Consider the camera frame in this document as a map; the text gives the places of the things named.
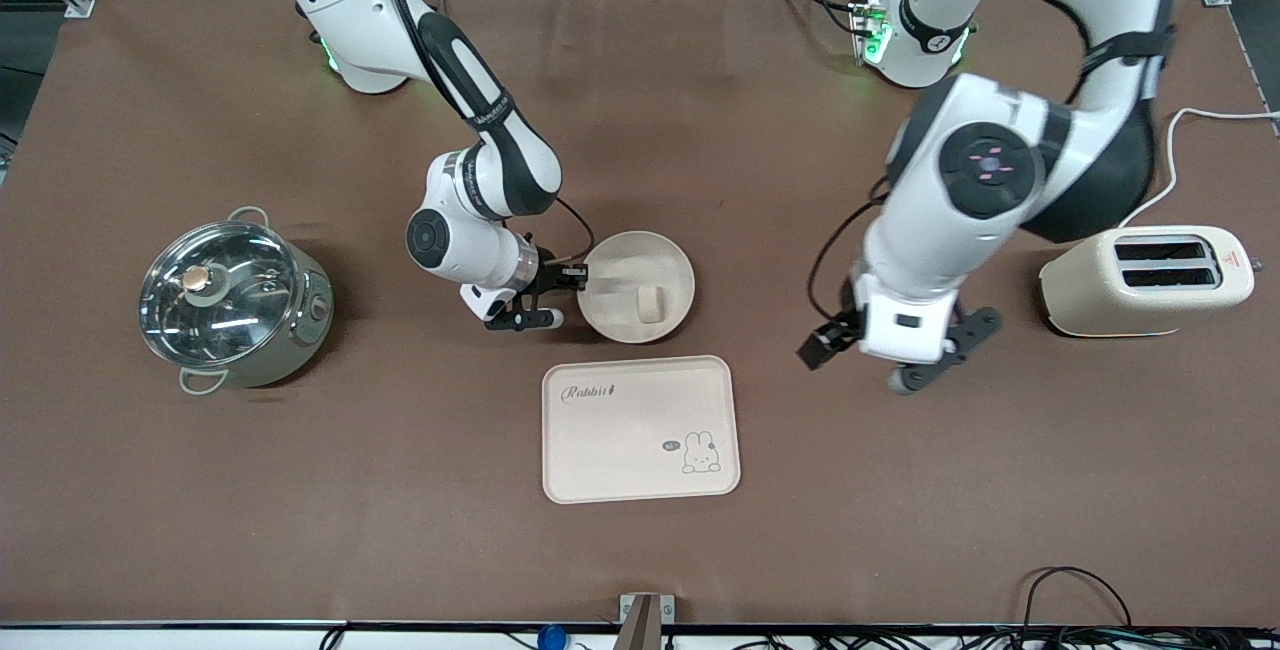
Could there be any round cream plate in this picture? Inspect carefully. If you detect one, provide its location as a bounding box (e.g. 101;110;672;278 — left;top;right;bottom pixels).
577;230;696;345

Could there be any cream rabbit print tray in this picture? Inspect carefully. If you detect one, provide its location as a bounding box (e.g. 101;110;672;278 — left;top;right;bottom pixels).
541;355;742;506

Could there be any pale green electric pot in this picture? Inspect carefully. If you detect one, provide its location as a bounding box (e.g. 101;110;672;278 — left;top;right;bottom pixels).
140;205;336;397

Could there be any brown table cover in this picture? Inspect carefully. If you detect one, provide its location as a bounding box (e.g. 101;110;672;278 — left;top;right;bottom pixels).
0;0;1280;628

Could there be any cream two-slot toaster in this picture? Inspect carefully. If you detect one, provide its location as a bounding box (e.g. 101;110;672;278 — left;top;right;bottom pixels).
1038;224;1267;339

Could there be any glass pot lid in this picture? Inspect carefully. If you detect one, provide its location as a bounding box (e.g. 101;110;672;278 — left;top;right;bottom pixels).
138;220;301;371

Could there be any black looped cable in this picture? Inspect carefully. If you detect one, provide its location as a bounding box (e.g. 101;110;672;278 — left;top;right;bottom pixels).
1018;566;1134;633

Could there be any white toaster power cord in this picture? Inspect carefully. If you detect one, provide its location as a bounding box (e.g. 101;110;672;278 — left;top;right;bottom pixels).
1117;107;1280;230

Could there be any grey metal camera bracket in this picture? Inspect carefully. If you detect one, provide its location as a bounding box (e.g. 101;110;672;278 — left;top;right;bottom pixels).
618;592;676;650

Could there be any black cable bundle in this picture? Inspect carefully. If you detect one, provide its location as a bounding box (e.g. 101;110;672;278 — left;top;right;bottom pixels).
700;625;1280;650

